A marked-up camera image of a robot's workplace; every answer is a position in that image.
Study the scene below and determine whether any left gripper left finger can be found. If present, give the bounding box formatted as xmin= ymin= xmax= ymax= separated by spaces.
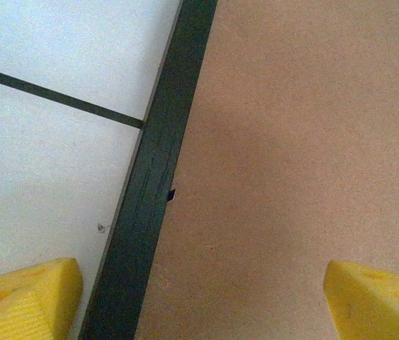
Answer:
xmin=0 ymin=257 xmax=84 ymax=340

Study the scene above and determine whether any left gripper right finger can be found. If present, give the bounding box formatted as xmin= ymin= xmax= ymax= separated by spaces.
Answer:
xmin=324 ymin=260 xmax=399 ymax=340

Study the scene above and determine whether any brown backing board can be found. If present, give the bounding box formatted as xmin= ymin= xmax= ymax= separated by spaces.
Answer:
xmin=135 ymin=0 xmax=399 ymax=340

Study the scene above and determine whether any black picture frame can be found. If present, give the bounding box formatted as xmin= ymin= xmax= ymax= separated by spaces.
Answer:
xmin=77 ymin=0 xmax=218 ymax=340

